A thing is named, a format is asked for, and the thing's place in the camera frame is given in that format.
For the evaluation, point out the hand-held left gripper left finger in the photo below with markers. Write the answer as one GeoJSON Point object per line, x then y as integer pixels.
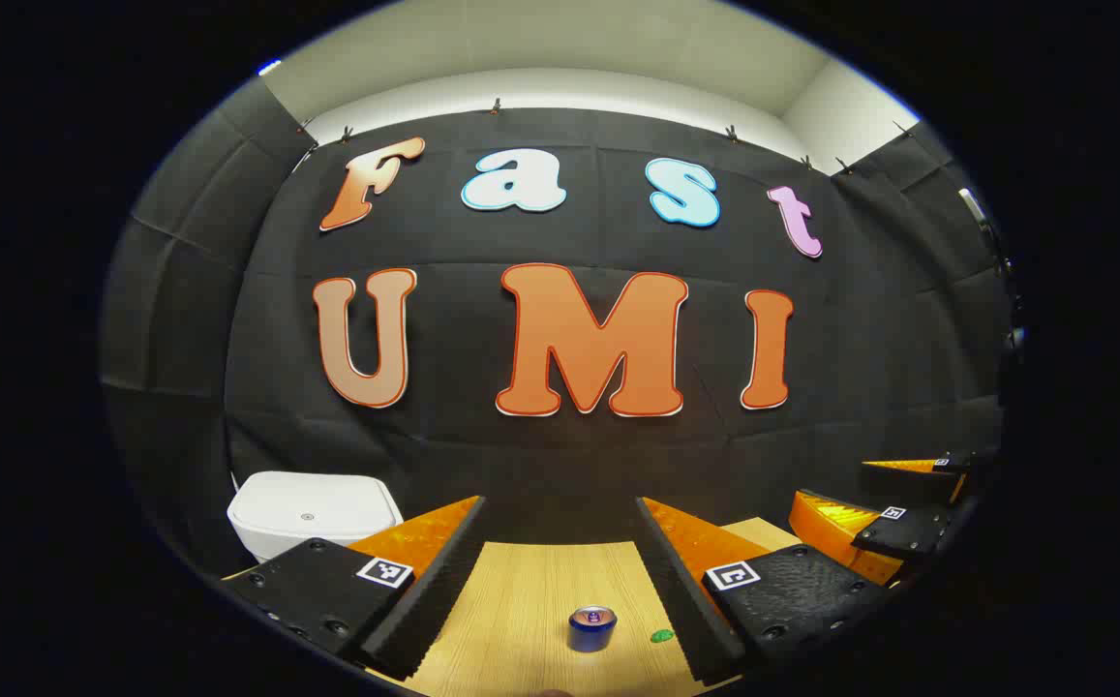
{"type": "Point", "coordinates": [434, 600]}

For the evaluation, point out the blue pop can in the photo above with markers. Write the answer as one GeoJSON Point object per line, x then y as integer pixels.
{"type": "Point", "coordinates": [591, 629]}

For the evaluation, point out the wooden desktop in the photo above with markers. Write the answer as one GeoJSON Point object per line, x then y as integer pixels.
{"type": "Point", "coordinates": [521, 620]}

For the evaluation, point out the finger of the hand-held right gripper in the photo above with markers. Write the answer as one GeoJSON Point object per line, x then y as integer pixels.
{"type": "Point", "coordinates": [908, 532]}
{"type": "Point", "coordinates": [942, 465]}

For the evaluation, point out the grey metal bar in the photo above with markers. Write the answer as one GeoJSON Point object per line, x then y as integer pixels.
{"type": "Point", "coordinates": [973, 205]}

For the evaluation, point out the white desktop garbage bin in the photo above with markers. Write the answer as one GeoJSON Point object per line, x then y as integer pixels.
{"type": "Point", "coordinates": [308, 508]}

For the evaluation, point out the green paper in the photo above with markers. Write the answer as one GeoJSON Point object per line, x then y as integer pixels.
{"type": "Point", "coordinates": [661, 636]}

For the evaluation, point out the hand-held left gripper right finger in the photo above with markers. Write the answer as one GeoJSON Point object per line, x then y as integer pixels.
{"type": "Point", "coordinates": [681, 600]}

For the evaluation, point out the black backdrop cloth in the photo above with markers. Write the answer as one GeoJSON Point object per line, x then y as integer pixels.
{"type": "Point", "coordinates": [540, 465]}

